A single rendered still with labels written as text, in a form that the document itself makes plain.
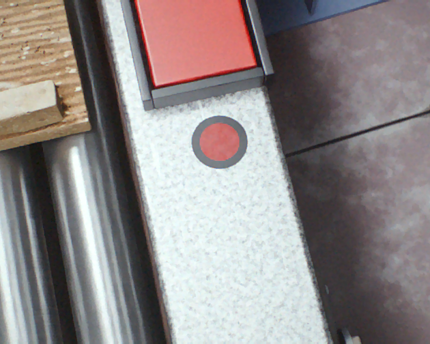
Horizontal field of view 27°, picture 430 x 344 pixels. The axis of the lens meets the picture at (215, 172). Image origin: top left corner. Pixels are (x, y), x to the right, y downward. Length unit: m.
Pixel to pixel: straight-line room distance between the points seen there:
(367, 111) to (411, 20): 0.19
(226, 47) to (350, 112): 1.00
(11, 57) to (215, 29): 0.12
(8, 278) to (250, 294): 0.13
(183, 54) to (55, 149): 0.09
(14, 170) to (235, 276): 0.14
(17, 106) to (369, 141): 1.07
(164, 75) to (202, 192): 0.07
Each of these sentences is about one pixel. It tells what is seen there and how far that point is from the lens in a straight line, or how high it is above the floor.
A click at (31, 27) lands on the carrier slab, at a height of 0.94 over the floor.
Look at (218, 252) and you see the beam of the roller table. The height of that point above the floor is 0.91.
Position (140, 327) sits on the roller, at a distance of 0.48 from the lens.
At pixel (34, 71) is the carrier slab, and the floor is 0.94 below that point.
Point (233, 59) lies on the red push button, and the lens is 0.51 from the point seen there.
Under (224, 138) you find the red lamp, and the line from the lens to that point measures 0.51.
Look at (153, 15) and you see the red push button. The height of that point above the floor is 0.93.
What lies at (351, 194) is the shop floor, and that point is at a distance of 1.46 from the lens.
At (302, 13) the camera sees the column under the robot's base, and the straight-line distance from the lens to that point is 1.55.
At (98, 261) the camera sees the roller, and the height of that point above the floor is 0.92.
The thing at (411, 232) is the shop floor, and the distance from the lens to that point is 1.46.
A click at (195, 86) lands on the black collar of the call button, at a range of 0.50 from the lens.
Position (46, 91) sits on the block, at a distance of 0.47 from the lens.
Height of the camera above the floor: 1.39
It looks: 73 degrees down
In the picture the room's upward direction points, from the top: 1 degrees counter-clockwise
